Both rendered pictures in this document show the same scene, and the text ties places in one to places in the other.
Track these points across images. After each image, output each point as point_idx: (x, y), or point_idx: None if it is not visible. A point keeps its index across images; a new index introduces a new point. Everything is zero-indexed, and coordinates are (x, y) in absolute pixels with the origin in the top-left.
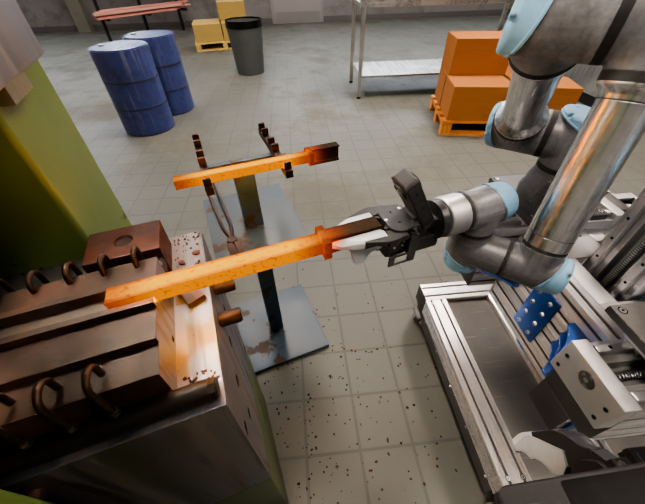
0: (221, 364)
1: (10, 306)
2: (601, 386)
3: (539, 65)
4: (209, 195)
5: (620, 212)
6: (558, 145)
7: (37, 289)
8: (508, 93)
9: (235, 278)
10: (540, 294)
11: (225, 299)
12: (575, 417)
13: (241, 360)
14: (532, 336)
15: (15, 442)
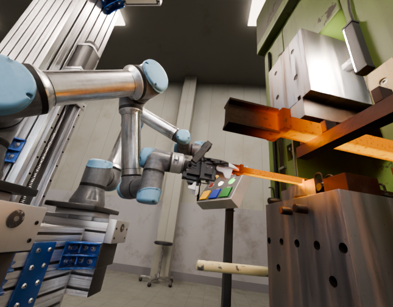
0: (273, 203)
1: None
2: (125, 223)
3: (147, 97)
4: None
5: None
6: (22, 120)
7: None
8: (103, 87)
9: (272, 179)
10: (38, 252)
11: (340, 268)
12: (109, 260)
13: (309, 298)
14: (36, 296)
15: None
